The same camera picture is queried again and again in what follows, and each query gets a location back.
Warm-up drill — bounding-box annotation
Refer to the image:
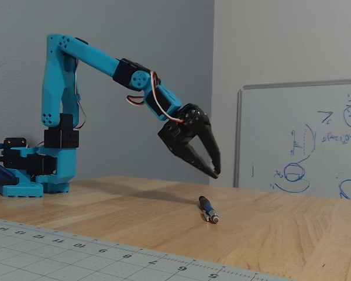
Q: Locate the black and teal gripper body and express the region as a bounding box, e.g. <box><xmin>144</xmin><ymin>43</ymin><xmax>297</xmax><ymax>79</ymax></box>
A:
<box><xmin>157</xmin><ymin>102</ymin><xmax>200</xmax><ymax>157</ymax></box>

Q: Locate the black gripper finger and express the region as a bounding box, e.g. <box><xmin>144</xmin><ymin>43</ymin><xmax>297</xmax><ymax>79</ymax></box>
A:
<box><xmin>194</xmin><ymin>105</ymin><xmax>222</xmax><ymax>176</ymax></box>
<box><xmin>178</xmin><ymin>142</ymin><xmax>221</xmax><ymax>180</ymax></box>

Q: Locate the blue and silver pen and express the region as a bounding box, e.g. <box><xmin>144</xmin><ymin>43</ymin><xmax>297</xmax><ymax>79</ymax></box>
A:
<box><xmin>198</xmin><ymin>196</ymin><xmax>220</xmax><ymax>225</ymax></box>

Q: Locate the whiteboard with blue drawings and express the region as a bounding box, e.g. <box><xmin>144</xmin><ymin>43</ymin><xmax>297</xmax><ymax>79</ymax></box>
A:
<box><xmin>233</xmin><ymin>78</ymin><xmax>351</xmax><ymax>200</ymax></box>

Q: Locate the dark grey board panel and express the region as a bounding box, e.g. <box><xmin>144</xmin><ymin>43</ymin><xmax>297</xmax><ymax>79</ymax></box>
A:
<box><xmin>0</xmin><ymin>0</ymin><xmax>216</xmax><ymax>186</ymax></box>

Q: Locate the grey gridded cutting mat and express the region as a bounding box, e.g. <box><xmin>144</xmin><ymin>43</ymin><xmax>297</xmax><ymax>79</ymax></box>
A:
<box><xmin>0</xmin><ymin>217</ymin><xmax>295</xmax><ymax>281</ymax></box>

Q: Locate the blue table clamp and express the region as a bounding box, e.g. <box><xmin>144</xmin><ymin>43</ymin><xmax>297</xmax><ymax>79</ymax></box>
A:
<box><xmin>0</xmin><ymin>157</ymin><xmax>20</xmax><ymax>188</ymax></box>

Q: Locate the red white servo wire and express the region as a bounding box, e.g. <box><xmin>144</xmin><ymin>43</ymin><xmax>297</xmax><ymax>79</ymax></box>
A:
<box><xmin>126</xmin><ymin>70</ymin><xmax>185</xmax><ymax>124</ymax></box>

